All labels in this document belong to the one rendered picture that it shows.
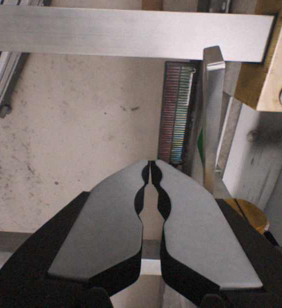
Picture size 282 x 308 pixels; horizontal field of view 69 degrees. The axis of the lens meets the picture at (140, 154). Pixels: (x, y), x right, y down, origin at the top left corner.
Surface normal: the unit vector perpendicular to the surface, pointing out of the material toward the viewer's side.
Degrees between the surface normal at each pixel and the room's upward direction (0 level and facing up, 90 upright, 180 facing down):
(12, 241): 90
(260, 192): 0
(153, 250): 90
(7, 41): 0
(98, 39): 0
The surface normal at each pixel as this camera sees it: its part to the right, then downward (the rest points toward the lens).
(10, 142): -0.04, 0.46
